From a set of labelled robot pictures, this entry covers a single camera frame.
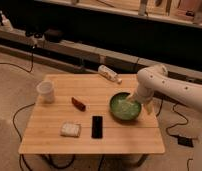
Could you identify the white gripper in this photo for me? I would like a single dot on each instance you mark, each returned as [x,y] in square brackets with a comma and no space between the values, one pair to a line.
[143,96]

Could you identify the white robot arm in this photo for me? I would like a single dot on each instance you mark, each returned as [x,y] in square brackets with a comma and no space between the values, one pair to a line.
[155,78]

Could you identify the green bowl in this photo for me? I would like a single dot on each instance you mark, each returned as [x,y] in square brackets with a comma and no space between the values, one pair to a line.
[123,109]

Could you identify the white plastic bottle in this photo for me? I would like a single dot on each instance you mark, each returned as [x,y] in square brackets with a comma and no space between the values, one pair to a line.
[109,74]

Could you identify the wooden table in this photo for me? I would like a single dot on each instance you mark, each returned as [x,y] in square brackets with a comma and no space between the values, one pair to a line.
[43,132]

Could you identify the black power adapter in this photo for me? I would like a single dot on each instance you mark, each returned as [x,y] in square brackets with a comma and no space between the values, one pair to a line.
[185,141]

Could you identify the dark red sausage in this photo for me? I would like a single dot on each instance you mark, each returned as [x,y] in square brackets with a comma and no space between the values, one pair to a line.
[79,105]

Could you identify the white sponge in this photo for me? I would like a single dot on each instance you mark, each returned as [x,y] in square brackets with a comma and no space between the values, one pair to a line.
[70,130]

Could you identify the white plastic cup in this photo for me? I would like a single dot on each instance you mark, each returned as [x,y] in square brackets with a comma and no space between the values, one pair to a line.
[46,90]

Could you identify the black device on ledge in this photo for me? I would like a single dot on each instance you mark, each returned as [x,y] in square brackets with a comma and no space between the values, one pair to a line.
[52,35]

